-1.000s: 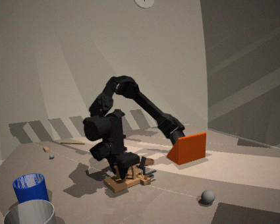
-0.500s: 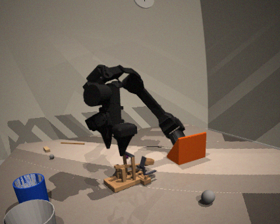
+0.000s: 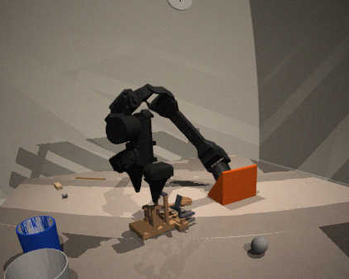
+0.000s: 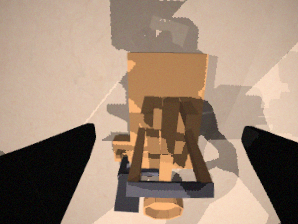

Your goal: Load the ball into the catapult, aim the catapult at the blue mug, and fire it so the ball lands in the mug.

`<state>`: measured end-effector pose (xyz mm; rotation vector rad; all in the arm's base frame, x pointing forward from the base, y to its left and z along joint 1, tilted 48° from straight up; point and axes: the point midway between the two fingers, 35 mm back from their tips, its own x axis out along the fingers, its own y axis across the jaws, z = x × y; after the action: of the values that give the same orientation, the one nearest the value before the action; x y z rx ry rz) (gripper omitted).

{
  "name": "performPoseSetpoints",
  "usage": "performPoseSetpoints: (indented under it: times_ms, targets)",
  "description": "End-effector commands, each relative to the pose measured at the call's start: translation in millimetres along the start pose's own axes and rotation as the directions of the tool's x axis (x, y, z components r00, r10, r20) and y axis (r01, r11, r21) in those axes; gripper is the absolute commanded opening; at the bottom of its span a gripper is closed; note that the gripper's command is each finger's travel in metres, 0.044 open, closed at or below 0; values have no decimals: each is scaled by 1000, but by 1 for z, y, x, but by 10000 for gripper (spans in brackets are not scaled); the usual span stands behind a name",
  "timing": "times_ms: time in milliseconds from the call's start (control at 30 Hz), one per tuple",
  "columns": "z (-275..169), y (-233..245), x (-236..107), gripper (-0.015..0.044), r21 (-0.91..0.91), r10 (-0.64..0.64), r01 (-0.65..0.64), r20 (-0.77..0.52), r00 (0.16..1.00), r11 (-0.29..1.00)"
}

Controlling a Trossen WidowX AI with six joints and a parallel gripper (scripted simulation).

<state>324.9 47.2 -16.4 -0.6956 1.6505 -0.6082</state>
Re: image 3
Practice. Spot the blue cylindrical cup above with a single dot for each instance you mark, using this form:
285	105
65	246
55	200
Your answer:
38	233

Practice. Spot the grey ball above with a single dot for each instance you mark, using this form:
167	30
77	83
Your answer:
259	245

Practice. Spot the grey cup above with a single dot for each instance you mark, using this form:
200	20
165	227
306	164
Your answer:
39	264

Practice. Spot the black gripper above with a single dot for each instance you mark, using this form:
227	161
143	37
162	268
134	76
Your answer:
156	174

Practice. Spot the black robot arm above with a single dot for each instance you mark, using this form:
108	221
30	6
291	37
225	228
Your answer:
122	127

